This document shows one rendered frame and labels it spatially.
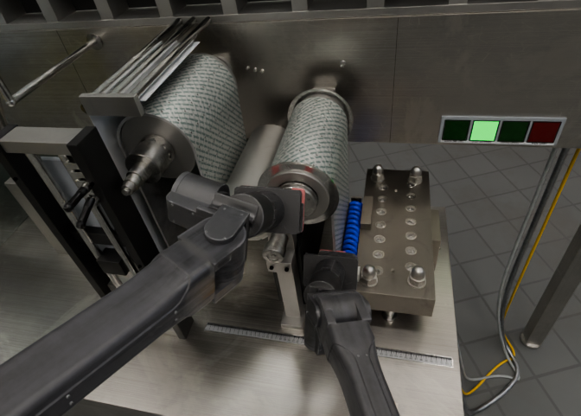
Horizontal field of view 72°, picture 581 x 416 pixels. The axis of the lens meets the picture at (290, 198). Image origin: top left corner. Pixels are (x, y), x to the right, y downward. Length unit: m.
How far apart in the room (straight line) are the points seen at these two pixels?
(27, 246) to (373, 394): 1.15
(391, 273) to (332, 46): 0.50
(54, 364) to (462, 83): 0.85
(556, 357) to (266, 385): 1.46
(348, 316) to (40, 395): 0.39
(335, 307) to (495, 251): 1.83
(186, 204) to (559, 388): 1.78
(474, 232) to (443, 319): 1.49
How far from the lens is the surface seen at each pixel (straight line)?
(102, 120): 0.81
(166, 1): 1.01
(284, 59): 0.95
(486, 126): 1.01
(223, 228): 0.44
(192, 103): 0.77
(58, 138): 0.68
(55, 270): 1.32
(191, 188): 0.52
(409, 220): 0.99
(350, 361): 0.57
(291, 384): 0.90
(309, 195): 0.68
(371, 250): 0.91
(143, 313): 0.40
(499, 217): 2.56
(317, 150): 0.72
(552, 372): 2.07
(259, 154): 0.86
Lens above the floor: 1.73
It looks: 42 degrees down
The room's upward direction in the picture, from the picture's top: 8 degrees counter-clockwise
